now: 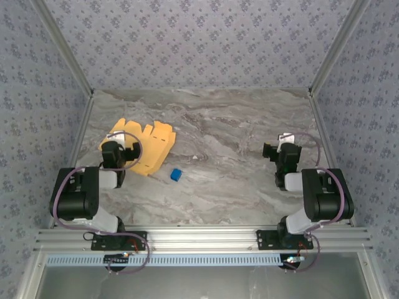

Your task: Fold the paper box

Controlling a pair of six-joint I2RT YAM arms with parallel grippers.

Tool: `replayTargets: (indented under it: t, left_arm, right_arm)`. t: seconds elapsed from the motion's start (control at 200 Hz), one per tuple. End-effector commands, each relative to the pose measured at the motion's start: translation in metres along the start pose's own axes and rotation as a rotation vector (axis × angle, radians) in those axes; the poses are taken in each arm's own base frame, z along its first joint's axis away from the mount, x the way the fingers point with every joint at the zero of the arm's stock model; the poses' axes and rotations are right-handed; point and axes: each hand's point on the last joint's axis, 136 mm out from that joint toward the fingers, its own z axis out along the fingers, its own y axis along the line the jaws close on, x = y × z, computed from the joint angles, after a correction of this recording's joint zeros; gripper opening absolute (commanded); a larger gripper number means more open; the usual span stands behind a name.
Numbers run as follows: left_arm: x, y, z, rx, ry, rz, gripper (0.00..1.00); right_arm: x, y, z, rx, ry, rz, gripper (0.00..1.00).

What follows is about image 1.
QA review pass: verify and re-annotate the yellow paper box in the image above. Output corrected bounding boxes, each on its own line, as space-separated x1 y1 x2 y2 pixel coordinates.
99 118 177 178

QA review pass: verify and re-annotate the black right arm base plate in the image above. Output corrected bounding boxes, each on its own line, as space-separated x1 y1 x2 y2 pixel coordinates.
256 229 314 251

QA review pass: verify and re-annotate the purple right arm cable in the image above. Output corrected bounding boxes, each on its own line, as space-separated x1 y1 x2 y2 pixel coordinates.
282 131 347 273

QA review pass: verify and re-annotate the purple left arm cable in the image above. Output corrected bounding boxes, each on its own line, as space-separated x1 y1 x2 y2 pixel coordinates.
51 131 151 275

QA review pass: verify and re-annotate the aluminium side rail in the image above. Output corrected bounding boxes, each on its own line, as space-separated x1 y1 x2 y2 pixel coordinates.
307 90 357 227
48 93 95 229

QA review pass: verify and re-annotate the black controller board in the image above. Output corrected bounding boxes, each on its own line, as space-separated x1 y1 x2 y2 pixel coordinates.
103 254 131 272
279 254 305 271

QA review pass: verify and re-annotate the grey metal panel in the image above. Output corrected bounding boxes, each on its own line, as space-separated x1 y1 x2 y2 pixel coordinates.
17 251 386 299

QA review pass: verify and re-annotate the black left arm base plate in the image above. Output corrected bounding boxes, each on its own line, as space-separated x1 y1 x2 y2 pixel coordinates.
90 230 148 252

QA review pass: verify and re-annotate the aluminium cross rail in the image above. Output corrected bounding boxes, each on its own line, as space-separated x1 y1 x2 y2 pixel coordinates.
32 226 373 253

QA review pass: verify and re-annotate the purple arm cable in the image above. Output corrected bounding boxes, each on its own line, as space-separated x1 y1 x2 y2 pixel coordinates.
282 131 347 273
51 131 151 275

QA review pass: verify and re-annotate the aluminium corner post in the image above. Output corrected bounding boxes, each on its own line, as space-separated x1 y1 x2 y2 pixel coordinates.
31 0 95 98
307 0 372 98

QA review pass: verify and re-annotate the slotted grey cable duct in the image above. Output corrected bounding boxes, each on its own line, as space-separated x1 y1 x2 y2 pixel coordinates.
46 252 286 267

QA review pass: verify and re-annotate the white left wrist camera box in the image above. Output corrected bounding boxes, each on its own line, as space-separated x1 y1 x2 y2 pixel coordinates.
107 131 126 147

